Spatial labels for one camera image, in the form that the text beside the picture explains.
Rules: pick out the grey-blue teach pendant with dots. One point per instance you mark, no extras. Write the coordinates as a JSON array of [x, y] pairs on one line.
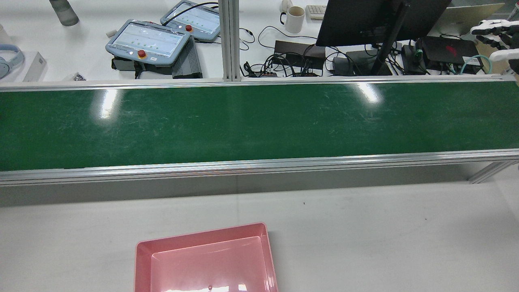
[[146, 40], [194, 20]]

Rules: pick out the aluminium profile post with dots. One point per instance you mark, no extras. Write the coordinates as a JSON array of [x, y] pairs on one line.
[[229, 40]]

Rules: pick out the black box with red logo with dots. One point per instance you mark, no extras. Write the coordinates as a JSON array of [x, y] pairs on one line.
[[446, 50]]

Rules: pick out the black power brick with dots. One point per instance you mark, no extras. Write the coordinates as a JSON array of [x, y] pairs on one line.
[[339, 65]]

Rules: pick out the small white cylinder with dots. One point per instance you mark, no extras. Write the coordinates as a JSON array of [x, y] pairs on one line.
[[111, 33]]

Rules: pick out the green belt conveyor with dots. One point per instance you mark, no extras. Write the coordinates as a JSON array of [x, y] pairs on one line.
[[243, 121]]

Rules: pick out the brown cardboard box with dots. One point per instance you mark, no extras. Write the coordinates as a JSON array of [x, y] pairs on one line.
[[500, 67]]

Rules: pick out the black Huawei monitor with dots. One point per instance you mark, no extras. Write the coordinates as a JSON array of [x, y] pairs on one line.
[[357, 20]]

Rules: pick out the pink plastic box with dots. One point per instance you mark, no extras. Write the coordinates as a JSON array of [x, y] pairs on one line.
[[202, 263]]

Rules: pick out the white cardboard box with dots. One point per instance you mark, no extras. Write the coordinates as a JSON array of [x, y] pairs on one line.
[[36, 67]]

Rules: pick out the blue-grey headphones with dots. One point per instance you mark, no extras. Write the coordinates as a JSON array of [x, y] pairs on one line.
[[19, 54]]

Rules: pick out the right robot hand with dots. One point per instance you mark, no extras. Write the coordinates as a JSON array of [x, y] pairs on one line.
[[500, 34]]

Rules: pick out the dark finned metal box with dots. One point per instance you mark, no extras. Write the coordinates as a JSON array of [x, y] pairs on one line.
[[187, 61]]

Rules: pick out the white computer mouse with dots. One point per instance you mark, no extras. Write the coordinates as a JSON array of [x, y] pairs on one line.
[[286, 5]]

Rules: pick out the white mug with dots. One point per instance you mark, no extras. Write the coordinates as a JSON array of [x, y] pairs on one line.
[[295, 22]]

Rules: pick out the black dock box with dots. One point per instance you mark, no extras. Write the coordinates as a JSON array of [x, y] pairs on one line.
[[292, 50]]

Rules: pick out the bag of black screws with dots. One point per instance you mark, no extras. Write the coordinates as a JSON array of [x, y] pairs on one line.
[[75, 77]]

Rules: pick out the beige keyboard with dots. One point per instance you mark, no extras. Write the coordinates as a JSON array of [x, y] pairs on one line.
[[316, 12]]

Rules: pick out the grey bottle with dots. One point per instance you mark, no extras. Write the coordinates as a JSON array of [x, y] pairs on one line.
[[67, 14]]

